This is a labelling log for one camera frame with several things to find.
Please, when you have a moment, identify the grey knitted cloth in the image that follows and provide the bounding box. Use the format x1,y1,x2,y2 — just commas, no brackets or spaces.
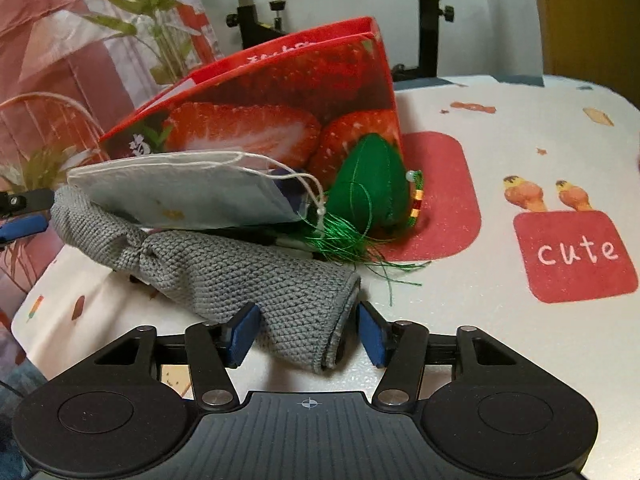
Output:
51,186,360,374

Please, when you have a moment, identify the green zongzi sachet with tassel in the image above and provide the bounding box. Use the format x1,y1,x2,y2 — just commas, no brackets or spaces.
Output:
302,132,425,289

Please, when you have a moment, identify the light blue fabric pouch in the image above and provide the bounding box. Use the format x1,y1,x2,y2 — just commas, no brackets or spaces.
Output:
67,150,326,231

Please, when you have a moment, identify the printed backdrop curtain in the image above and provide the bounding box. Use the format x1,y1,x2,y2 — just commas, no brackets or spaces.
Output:
0,0,224,331

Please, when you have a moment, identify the cartoon print tablecloth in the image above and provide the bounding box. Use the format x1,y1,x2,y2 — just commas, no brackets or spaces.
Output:
13,84,639,479

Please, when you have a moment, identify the red strawberry cardboard box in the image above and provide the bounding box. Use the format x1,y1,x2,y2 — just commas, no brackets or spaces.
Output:
100,18,401,184

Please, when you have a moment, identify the black exercise bike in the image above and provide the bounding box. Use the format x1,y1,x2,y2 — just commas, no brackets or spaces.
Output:
180,0,487,84

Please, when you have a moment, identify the wooden door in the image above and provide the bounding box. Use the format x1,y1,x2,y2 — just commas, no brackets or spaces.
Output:
537,0,639,104

